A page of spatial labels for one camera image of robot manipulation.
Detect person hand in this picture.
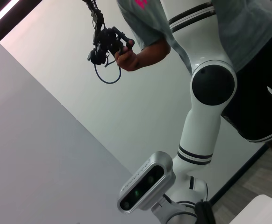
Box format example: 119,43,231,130
115,39,143,72

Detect black teleoperation handle device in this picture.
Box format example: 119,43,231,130
82,0,136,66

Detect person forearm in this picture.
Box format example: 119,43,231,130
136,37,172,70

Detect person in grey shirt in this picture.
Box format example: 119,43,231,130
116,0,272,73

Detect black shorts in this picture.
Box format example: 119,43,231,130
220,16,272,143

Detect white ceiling light strip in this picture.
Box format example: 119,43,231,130
0,0,20,31

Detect dark blue cable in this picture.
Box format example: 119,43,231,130
93,61,122,84

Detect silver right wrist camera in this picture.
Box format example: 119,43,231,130
117,151,176,215

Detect black wall baseboard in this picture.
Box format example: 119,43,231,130
206,142,270,203

